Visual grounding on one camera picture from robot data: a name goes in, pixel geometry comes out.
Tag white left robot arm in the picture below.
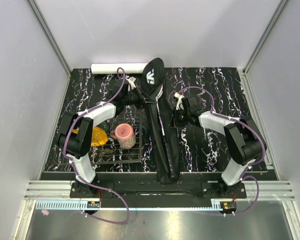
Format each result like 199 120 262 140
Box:
56 77 143 198

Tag aluminium frame rail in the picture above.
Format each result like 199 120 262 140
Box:
23 180 73 200

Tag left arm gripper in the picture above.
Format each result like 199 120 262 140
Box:
122 85 157 111

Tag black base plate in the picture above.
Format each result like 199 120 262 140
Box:
69 180 247 199

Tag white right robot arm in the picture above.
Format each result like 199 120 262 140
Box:
171 93 267 199

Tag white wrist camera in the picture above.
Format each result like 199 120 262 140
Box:
126 76 137 92
174 92 184 111

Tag green round object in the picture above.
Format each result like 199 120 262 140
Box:
98 121 110 132

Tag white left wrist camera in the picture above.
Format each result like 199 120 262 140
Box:
126 76 137 92

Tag badminton racket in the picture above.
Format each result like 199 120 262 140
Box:
155 84 175 178

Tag black racket bag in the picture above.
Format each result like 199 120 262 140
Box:
140 57 181 185

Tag pink patterned mug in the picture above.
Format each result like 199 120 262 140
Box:
110 123 136 149

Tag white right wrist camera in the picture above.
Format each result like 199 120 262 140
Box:
174 92 184 111

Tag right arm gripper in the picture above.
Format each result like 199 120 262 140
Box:
168 107 191 128

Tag wire rack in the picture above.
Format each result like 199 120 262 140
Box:
89 112 143 166

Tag yellow cloth item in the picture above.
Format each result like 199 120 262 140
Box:
72 126 110 148

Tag white shuttlecock tube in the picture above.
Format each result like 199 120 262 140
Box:
90 63 147 75

